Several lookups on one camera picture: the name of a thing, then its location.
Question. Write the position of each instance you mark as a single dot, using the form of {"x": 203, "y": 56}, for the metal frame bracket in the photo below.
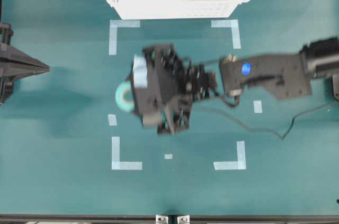
{"x": 183, "y": 219}
{"x": 161, "y": 219}

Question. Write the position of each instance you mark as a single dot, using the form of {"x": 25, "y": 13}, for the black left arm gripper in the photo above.
{"x": 18, "y": 57}

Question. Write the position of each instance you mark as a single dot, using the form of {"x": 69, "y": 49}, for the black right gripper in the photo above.
{"x": 165, "y": 87}

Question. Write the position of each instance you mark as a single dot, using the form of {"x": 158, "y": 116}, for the light teal tape roll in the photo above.
{"x": 122, "y": 102}

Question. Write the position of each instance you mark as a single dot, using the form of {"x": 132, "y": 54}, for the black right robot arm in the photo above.
{"x": 284, "y": 76}

